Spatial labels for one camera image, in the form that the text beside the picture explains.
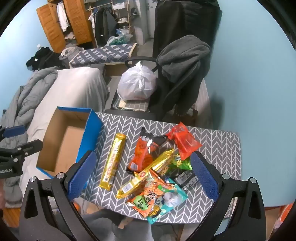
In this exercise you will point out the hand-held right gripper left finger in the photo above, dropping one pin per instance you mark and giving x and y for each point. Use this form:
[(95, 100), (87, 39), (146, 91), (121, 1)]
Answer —
[(81, 176)]

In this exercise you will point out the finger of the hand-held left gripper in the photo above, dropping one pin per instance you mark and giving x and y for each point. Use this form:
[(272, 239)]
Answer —
[(27, 147), (13, 131)]

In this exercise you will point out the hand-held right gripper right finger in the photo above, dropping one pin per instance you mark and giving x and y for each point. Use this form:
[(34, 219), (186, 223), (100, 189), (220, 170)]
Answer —
[(203, 176)]

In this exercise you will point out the green snack bag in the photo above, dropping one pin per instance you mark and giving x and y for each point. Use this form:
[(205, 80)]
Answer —
[(180, 164)]

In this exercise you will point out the blue cardboard box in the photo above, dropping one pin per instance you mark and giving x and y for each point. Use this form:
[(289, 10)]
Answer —
[(67, 143)]

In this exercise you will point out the long gold snack packet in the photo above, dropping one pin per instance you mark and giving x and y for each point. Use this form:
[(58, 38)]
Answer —
[(143, 172), (113, 160)]

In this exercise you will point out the red snack bag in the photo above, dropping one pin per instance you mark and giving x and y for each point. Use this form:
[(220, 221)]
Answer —
[(185, 141)]

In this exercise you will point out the teal cartoon snack bag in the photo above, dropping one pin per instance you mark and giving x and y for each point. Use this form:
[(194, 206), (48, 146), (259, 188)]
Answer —
[(171, 199)]

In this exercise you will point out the orange noodle snack bag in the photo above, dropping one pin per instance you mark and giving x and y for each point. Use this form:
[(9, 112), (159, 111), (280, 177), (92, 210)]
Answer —
[(148, 197)]

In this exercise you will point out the orange snack bag black top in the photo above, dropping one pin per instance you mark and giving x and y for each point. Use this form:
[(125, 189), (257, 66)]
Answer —
[(141, 153)]

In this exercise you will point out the grey chevron tablecloth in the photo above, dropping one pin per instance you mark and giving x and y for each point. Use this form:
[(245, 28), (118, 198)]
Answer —
[(219, 150)]

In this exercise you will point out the orange drink bottle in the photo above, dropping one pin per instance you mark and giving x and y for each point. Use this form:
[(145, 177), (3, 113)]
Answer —
[(76, 207)]

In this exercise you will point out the grey duvet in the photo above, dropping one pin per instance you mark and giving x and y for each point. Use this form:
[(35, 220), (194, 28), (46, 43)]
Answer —
[(30, 92)]

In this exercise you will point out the bed with grey sheet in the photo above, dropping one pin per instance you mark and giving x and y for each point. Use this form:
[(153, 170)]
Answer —
[(76, 88)]

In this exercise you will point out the black clothes pile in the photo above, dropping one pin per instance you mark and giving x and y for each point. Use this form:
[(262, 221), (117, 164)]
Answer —
[(44, 58)]

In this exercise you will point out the checked seat cushion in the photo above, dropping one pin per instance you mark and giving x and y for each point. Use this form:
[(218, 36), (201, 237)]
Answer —
[(136, 106)]

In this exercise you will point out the black office chair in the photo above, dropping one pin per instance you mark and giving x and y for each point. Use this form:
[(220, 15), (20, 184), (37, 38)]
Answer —
[(171, 92)]

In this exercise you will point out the diamond patterned mattress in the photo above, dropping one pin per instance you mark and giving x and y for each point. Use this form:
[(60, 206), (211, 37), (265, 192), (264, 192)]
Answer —
[(104, 53)]

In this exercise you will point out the dark grey fleece blanket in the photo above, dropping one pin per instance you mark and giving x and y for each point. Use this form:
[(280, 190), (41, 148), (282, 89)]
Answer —
[(182, 55)]

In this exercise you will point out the white hanging shirt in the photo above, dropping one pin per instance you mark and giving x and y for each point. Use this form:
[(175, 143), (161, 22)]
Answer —
[(63, 16)]

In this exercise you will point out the wooden louvred wardrobe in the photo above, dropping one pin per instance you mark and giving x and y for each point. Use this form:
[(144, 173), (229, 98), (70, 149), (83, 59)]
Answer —
[(78, 23)]

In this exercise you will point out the rack of dark clothes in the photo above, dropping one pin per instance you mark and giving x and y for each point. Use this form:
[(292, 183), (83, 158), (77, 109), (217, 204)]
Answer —
[(104, 25)]

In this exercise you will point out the teal and white plastic bag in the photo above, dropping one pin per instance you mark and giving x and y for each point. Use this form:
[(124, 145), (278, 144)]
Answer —
[(120, 38)]

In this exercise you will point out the wooden shelf rack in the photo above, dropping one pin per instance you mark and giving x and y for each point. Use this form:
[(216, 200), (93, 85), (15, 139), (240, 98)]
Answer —
[(122, 20)]

